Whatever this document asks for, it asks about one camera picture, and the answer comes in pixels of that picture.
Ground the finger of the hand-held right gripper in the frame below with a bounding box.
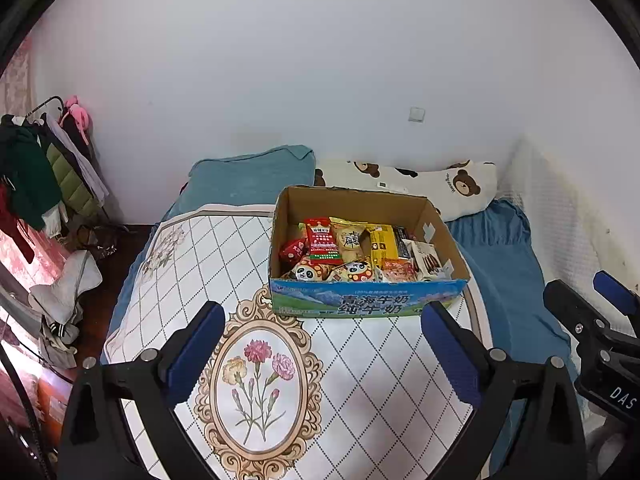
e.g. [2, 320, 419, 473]
[593, 270, 640, 317]
[542, 279, 610, 347]

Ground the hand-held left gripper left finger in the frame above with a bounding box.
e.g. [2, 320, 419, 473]
[57, 301, 227, 480]

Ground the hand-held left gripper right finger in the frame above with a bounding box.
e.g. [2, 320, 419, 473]
[421, 301, 588, 480]

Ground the cardboard box with green print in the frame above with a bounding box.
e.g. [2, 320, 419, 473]
[267, 185, 472, 320]

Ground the red snack packet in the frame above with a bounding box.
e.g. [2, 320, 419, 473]
[302, 217, 344, 266]

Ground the white floral printed mat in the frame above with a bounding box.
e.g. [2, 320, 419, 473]
[102, 203, 493, 480]

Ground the pile of snack packets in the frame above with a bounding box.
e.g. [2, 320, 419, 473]
[279, 216, 457, 284]

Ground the white crumpled cloth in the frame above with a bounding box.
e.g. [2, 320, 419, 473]
[27, 249, 104, 327]

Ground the bear print pillow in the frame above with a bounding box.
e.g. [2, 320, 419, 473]
[314, 159, 498, 223]

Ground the teal pillow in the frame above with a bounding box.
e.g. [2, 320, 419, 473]
[177, 145, 317, 217]

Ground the olive puffer vest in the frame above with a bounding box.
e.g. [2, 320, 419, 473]
[45, 141, 101, 222]

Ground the pale lilac garment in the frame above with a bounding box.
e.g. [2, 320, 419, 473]
[49, 119, 110, 207]

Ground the dark red garment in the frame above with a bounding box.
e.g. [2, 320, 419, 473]
[0, 184, 37, 265]

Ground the dark green garment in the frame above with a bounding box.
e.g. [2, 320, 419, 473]
[0, 114, 62, 232]

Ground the pink plush toy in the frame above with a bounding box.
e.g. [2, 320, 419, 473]
[62, 95, 92, 135]

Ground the black clothes rack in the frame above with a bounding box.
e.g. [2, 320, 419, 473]
[22, 96, 113, 221]

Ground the pink patterned curtain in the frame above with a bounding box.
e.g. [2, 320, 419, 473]
[0, 35, 36, 113]

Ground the black cable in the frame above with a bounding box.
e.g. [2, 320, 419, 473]
[0, 344, 57, 480]

